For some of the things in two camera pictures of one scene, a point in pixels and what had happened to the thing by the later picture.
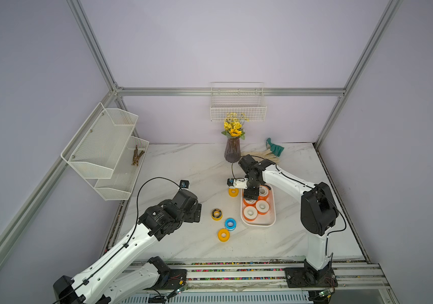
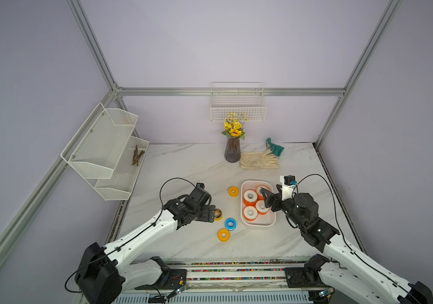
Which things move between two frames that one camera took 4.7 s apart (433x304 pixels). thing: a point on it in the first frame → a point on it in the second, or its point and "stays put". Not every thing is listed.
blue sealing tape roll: (230, 224) stays put
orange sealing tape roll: (263, 192) stays put
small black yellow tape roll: (217, 215) stays put
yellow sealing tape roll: (233, 192) stays put
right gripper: (251, 194) → (276, 198)
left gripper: (194, 214) → (205, 217)
